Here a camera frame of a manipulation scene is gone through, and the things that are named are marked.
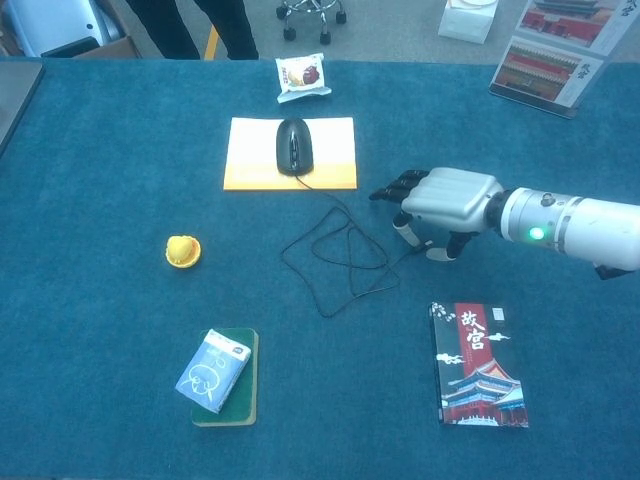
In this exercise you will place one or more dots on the white box on floor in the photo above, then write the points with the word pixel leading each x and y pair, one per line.
pixel 465 22

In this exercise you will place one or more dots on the black computer mouse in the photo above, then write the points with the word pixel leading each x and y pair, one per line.
pixel 294 146

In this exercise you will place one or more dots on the black red palace book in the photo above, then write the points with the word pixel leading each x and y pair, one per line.
pixel 477 367

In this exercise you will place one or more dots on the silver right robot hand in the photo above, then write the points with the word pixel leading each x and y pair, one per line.
pixel 447 200

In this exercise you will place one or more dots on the yellow mouse pad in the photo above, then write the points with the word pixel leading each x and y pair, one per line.
pixel 250 165

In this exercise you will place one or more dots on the white snack packet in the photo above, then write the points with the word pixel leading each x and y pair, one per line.
pixel 300 77

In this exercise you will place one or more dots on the blue tissue pack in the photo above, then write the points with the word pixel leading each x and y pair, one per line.
pixel 212 370

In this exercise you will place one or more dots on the cardboard box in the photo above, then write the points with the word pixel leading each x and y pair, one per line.
pixel 112 47

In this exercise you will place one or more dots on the person in black trousers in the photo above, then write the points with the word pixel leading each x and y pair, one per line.
pixel 175 25

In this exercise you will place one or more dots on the white device in box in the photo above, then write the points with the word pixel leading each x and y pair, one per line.
pixel 50 25

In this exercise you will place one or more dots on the grey laptop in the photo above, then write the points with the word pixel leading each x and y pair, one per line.
pixel 12 95

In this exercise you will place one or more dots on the green notebook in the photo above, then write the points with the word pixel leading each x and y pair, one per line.
pixel 247 390

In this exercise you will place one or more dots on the yellow egg tart toy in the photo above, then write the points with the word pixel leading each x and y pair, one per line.
pixel 183 251

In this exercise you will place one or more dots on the office chair wheel base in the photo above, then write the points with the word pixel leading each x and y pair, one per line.
pixel 312 15

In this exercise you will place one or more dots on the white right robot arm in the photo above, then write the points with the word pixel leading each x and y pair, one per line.
pixel 575 225

